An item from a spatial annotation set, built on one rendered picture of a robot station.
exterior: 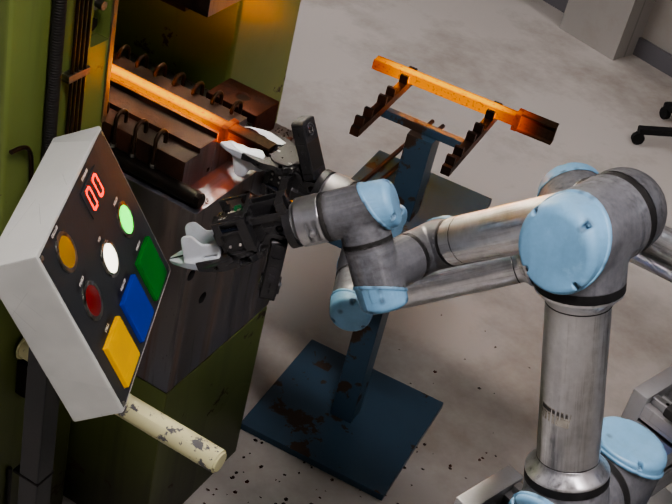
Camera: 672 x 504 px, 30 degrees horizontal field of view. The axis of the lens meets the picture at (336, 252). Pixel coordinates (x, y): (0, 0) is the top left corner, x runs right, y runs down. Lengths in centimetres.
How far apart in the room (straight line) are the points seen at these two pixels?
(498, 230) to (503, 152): 273
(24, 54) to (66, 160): 22
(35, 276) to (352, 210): 46
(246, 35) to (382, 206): 87
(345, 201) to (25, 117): 56
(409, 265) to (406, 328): 173
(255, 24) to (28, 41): 73
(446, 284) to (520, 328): 162
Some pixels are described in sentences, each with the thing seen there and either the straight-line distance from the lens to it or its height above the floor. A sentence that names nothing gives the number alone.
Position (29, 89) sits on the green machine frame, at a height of 117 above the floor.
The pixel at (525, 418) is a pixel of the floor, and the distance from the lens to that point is 344.
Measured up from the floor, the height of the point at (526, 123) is 93.
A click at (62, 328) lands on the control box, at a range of 172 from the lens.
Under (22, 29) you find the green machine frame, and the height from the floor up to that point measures 129.
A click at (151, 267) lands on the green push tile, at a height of 102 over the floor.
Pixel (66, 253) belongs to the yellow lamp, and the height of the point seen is 117.
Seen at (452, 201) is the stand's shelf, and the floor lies 66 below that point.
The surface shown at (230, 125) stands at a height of 101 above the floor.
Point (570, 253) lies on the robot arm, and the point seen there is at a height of 139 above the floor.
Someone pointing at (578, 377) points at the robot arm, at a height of 122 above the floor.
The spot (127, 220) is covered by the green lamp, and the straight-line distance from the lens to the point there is 192.
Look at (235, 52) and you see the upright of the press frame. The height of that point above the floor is 101.
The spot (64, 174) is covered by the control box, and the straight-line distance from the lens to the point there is 183.
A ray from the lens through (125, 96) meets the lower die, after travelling 242.
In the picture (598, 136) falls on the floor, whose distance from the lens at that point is 483.
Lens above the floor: 222
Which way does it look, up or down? 36 degrees down
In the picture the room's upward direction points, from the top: 14 degrees clockwise
